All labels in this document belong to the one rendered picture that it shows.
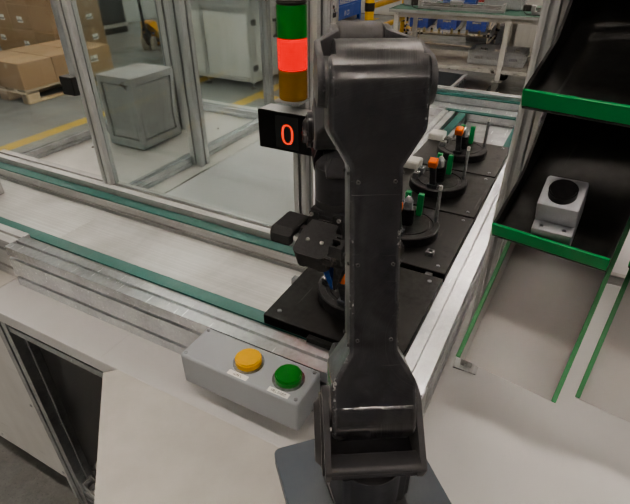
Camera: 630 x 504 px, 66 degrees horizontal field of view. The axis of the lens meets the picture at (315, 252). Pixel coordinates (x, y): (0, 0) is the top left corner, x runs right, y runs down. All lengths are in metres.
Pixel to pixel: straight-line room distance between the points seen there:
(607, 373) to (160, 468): 0.63
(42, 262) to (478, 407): 0.86
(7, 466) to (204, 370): 1.36
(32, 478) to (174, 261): 1.11
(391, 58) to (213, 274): 0.75
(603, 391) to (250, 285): 0.62
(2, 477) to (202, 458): 1.32
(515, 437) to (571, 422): 0.10
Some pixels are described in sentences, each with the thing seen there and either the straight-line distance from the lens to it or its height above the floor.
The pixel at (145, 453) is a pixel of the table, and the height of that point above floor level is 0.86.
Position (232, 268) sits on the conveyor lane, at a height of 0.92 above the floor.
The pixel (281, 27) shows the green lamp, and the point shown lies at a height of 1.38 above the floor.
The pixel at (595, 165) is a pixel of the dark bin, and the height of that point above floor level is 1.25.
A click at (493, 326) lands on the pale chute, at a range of 0.75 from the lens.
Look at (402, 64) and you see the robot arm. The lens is 0.35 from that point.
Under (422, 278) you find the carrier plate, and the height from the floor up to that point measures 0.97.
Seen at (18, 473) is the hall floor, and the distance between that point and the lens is 2.04.
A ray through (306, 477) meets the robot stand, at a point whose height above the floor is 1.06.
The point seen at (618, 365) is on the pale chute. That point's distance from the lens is 0.76.
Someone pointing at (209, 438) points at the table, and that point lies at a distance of 0.81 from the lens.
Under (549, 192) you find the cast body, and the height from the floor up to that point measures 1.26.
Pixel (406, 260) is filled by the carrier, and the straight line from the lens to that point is 0.97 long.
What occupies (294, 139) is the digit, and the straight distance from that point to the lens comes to 0.89.
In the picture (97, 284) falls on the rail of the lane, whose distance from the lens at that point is 1.00.
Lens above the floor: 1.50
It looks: 33 degrees down
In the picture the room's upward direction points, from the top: straight up
